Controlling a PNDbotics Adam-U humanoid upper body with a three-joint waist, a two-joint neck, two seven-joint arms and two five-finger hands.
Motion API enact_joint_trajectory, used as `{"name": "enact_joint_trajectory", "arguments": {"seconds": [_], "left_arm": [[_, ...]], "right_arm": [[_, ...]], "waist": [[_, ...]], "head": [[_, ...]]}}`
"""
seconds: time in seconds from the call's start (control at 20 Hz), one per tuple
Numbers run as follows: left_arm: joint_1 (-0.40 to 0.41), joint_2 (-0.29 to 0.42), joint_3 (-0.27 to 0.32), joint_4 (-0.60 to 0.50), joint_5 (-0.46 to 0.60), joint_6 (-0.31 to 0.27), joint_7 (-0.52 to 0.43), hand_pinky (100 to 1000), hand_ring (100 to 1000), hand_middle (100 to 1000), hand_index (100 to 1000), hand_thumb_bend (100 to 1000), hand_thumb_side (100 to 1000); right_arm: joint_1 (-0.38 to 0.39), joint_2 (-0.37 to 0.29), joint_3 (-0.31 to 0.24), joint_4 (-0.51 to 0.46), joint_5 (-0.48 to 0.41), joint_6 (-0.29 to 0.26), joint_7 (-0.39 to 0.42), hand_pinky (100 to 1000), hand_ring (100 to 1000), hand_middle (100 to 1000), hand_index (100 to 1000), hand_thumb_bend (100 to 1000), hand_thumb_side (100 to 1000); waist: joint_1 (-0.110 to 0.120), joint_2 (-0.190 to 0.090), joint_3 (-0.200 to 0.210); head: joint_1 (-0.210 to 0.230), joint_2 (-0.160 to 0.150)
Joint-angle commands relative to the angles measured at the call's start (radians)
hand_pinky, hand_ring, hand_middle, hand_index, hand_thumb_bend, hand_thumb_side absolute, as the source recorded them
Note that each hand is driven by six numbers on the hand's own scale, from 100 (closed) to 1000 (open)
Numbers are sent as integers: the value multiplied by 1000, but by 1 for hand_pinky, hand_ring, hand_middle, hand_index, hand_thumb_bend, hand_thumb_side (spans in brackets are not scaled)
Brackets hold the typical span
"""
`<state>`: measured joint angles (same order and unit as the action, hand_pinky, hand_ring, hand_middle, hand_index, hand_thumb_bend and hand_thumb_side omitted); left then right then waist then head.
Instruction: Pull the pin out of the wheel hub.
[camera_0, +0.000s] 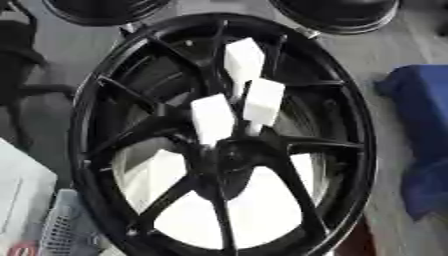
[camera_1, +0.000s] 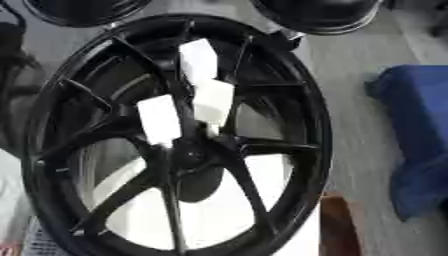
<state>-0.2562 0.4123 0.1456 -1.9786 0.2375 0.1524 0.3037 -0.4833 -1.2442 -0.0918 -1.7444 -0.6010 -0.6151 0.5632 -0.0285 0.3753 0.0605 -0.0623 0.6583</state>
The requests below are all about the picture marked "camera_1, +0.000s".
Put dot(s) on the black spoked wheel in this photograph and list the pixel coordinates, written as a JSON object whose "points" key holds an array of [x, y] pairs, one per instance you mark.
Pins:
{"points": [[297, 100]]}

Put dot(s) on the printed paper sheet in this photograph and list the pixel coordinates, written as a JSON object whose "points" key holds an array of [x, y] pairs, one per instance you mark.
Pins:
{"points": [[36, 243]]}

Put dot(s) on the black round wheel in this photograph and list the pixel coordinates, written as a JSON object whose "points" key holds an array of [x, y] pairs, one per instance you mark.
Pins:
{"points": [[81, 11], [318, 15]]}

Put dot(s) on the blue fabric bag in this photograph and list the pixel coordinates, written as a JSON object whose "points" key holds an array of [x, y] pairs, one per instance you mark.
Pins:
{"points": [[417, 133]]}

